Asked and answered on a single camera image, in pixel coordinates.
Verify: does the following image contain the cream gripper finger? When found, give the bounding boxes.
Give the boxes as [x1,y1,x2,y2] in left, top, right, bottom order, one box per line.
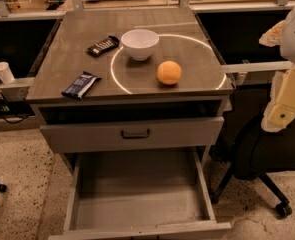
[259,21,284,47]

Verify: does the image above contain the blue rxbar blueberry bar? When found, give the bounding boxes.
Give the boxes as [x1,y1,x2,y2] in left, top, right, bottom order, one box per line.
[61,71,100,100]

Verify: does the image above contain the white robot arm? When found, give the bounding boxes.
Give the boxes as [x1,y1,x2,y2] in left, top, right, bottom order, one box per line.
[259,7,295,132]

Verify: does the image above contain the grey top drawer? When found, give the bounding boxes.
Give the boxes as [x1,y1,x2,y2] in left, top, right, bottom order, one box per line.
[40,117,224,154]

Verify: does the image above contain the grey drawer cabinet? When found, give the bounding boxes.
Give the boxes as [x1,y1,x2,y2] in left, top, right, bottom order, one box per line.
[25,6,235,240]

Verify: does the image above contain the open middle drawer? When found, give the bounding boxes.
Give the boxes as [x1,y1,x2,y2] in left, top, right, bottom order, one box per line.
[48,148,231,240]

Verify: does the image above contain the orange ball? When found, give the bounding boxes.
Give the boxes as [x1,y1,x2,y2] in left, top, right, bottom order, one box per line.
[157,61,182,85]

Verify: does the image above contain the black office chair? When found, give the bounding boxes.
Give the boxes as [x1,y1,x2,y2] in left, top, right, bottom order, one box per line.
[209,84,295,218]

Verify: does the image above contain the white bowl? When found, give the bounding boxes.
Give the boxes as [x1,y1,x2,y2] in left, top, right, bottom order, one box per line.
[121,29,159,61]

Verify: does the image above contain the black snack bar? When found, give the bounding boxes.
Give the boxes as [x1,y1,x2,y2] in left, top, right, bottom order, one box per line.
[88,36,120,57]

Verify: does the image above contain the white paper cup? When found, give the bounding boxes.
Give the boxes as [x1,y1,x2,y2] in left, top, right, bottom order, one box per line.
[0,62,15,84]

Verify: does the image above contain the grey side shelf rail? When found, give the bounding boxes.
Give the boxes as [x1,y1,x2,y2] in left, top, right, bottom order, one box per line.
[222,61,292,86]

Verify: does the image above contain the black drawer handle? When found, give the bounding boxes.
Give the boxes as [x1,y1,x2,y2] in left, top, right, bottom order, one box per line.
[120,129,150,139]

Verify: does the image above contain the black cable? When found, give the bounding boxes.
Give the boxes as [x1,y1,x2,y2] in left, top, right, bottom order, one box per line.
[0,91,33,125]

